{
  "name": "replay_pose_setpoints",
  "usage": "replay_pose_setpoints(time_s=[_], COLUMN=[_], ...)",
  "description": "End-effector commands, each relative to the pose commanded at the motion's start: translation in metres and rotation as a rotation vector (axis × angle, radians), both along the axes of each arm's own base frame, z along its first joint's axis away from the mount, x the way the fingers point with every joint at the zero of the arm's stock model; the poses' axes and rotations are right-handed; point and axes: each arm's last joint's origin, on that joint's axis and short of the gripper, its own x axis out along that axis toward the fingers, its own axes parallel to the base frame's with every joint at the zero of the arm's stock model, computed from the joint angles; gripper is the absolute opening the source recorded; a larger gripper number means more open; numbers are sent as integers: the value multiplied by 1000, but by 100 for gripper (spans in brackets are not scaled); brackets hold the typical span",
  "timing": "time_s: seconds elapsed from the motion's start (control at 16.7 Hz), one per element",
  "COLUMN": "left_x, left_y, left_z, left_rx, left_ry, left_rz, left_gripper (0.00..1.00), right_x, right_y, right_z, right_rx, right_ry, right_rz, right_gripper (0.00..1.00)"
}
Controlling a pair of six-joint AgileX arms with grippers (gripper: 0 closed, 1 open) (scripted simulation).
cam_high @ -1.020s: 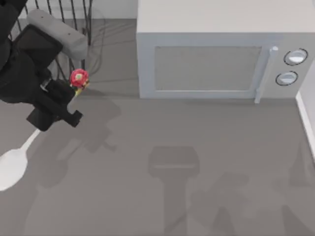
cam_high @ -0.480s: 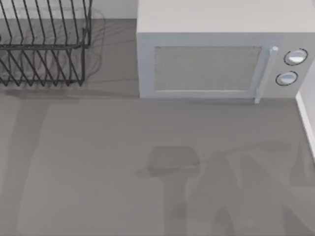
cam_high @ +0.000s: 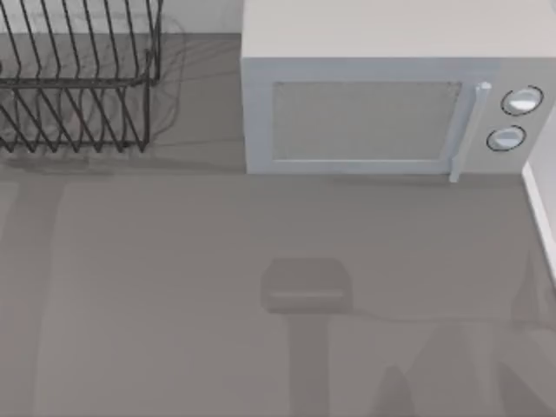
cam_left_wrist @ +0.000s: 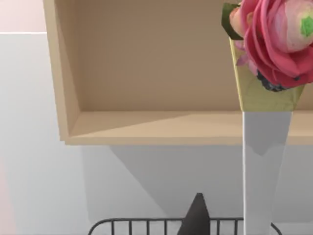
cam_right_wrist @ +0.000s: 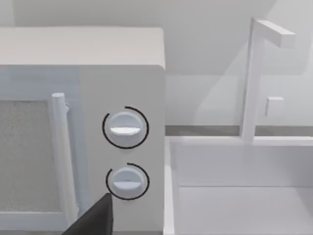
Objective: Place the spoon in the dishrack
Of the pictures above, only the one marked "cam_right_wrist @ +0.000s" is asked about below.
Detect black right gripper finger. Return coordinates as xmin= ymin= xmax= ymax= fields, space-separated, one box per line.
xmin=61 ymin=192 xmax=115 ymax=235

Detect small white microwave knob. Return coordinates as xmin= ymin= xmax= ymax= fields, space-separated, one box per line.
xmin=111 ymin=168 xmax=144 ymax=192

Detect large white microwave knob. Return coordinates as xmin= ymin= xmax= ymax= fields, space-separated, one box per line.
xmin=107 ymin=111 xmax=144 ymax=142

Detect microwave door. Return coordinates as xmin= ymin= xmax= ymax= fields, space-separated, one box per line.
xmin=0 ymin=67 xmax=85 ymax=222

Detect pale microwave oven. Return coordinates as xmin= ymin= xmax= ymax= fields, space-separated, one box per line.
xmin=0 ymin=26 xmax=167 ymax=235

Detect white sink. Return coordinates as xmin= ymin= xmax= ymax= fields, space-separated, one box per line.
xmin=163 ymin=136 xmax=313 ymax=235

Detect tall white tap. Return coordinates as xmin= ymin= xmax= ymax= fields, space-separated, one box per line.
xmin=239 ymin=17 xmax=296 ymax=142

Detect white microwave door handle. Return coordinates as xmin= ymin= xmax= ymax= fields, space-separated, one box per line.
xmin=51 ymin=92 xmax=80 ymax=222

